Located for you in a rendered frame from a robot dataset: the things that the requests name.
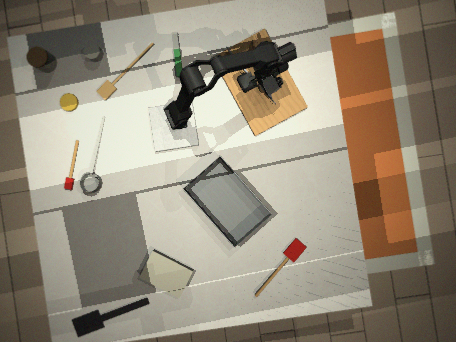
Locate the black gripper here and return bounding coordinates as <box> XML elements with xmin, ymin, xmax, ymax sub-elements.
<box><xmin>237</xmin><ymin>63</ymin><xmax>289</xmax><ymax>93</ymax></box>

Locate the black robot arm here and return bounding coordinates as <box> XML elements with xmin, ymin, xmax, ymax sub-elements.
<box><xmin>164</xmin><ymin>41</ymin><xmax>297</xmax><ymax>130</ymax></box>

